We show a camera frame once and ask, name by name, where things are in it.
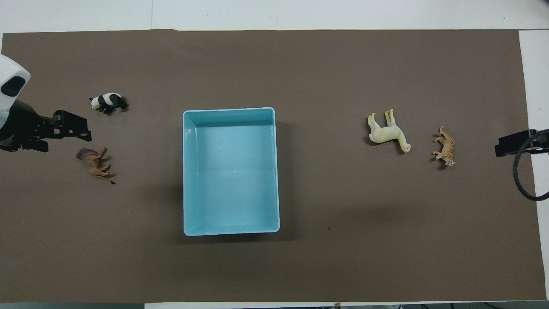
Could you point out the orange striped tiger toy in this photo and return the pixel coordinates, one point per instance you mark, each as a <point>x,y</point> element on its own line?
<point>447,148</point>

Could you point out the brown table mat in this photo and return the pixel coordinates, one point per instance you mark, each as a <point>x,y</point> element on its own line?
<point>343,64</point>

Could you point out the cream alpaca toy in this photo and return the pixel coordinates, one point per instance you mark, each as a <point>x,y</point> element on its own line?
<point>388,134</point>

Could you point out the light blue storage box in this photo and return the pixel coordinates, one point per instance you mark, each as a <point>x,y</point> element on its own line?
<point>231,171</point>

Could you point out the brown lion toy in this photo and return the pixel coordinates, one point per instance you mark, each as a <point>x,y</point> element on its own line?
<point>93,163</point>

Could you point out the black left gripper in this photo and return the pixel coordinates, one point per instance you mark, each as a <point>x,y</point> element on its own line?
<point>25,128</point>

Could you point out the black and white panda toy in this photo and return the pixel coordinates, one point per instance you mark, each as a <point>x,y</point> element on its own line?
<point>108,101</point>

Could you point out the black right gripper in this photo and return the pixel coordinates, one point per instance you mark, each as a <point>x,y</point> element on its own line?
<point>542,140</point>

